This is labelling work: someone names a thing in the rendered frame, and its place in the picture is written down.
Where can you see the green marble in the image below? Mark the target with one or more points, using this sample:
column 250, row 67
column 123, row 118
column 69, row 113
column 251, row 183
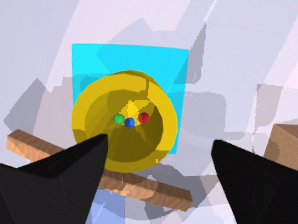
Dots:
column 117, row 119

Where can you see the orange wooden curved bar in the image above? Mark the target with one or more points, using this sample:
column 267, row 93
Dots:
column 127, row 184

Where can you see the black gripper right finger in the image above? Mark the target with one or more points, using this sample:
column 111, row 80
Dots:
column 259, row 191

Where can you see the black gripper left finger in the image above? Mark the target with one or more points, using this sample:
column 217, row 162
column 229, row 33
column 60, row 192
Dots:
column 56, row 190

